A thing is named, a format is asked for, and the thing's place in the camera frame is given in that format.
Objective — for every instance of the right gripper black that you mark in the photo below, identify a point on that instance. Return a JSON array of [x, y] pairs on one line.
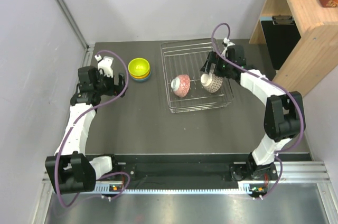
[[212, 58]]

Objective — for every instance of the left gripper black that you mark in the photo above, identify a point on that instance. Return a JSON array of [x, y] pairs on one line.
[[115, 90]]

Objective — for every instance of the brown lattice patterned bowl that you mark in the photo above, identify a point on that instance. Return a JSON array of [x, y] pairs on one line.
[[214, 84]]

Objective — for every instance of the metal wire dish rack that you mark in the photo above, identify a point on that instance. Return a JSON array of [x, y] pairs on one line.
[[188, 57]]

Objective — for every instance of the black white patterned bowl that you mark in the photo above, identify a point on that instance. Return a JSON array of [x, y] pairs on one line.
[[180, 85]]

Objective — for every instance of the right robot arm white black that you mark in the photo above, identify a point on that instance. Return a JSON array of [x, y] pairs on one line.
[[284, 111]]

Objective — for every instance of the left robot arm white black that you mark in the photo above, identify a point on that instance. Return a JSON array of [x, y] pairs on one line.
[[76, 134]]

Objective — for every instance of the blue bowl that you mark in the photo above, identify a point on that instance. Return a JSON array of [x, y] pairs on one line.
[[141, 79]]

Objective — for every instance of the yellow-green bowl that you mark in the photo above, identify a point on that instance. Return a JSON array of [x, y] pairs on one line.
[[138, 62]]

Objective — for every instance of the orange bowl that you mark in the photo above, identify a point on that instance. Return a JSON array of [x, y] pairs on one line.
[[139, 72]]

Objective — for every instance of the black clipboard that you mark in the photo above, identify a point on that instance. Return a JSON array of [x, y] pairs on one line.
[[281, 36]]

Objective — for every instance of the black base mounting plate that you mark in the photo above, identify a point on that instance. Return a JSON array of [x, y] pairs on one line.
[[193, 175]]

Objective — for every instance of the wooden shelf unit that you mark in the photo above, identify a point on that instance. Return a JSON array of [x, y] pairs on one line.
[[315, 54]]

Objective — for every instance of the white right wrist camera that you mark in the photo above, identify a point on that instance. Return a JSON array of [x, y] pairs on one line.
[[226, 43]]

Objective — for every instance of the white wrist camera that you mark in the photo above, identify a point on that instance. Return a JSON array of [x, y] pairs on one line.
[[226, 43], [105, 65]]

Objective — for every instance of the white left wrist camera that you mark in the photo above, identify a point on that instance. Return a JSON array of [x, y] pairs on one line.
[[105, 65]]

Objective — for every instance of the aluminium corner post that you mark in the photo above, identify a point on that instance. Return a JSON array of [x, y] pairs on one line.
[[71, 21]]

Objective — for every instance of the aluminium frame rail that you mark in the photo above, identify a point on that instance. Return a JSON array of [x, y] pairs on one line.
[[290, 169]]

